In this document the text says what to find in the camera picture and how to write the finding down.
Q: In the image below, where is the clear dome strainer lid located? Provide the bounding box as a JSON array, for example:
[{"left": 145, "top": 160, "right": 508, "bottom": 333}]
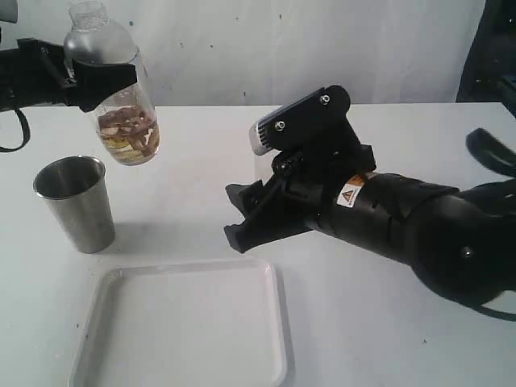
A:
[{"left": 64, "top": 1, "right": 138, "bottom": 69}]

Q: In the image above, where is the white square tray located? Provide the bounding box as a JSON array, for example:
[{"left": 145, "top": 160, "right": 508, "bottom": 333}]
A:
[{"left": 69, "top": 259, "right": 288, "bottom": 386}]

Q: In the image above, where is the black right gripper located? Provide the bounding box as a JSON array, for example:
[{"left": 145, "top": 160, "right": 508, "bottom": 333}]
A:
[{"left": 223, "top": 118, "right": 377, "bottom": 253}]

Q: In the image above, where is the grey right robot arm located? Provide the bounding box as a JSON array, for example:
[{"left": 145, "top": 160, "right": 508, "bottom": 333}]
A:
[{"left": 224, "top": 120, "right": 515, "bottom": 321}]

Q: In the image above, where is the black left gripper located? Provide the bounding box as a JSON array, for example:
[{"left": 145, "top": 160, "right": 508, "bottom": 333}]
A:
[{"left": 1, "top": 38, "right": 136, "bottom": 113}]

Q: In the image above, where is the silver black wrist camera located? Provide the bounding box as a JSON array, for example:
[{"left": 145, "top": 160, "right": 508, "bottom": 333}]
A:
[{"left": 249, "top": 85, "right": 351, "bottom": 156}]

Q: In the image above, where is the clear plastic shaker cup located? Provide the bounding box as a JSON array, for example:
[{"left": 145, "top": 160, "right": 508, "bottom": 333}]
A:
[{"left": 70, "top": 44, "right": 161, "bottom": 166}]

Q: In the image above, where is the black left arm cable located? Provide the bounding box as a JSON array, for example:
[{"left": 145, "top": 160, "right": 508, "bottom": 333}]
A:
[{"left": 0, "top": 107, "right": 31, "bottom": 152}]

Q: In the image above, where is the stainless steel cup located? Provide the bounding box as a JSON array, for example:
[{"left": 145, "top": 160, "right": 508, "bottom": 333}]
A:
[{"left": 33, "top": 156, "right": 115, "bottom": 254}]

